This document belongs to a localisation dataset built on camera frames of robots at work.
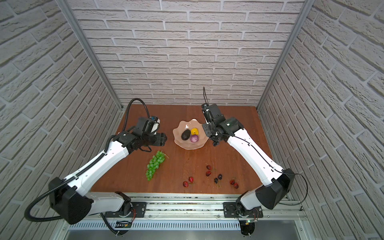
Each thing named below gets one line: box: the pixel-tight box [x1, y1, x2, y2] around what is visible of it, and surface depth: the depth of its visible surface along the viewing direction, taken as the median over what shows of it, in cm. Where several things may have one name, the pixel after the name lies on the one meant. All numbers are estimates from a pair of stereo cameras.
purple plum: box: [190, 134, 199, 143], surface depth 99 cm
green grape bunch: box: [145, 150, 169, 181], surface depth 87 cm
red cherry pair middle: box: [205, 165, 212, 177], surface depth 88 cm
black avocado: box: [181, 129, 191, 141], surface depth 99 cm
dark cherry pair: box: [214, 173, 223, 184], surface depth 85 cm
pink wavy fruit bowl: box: [172, 119, 209, 150], surface depth 101 cm
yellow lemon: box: [190, 128, 199, 136], surface depth 102 cm
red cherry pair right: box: [229, 179, 239, 189], surface depth 83 cm
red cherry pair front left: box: [182, 176, 195, 188], surface depth 84 cm
